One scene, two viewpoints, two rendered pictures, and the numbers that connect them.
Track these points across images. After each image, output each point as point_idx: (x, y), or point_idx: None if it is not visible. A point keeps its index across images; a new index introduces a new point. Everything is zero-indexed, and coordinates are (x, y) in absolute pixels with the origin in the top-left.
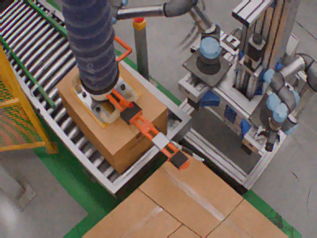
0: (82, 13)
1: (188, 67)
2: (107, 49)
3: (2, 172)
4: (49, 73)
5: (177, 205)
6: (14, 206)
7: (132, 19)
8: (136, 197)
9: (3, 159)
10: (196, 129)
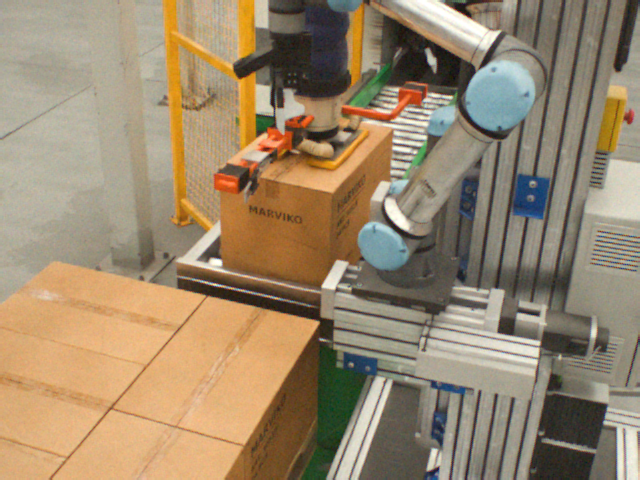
0: None
1: (413, 171)
2: None
3: (127, 148)
4: None
5: (191, 346)
6: (95, 265)
7: None
8: (185, 298)
9: (183, 234)
10: (391, 404)
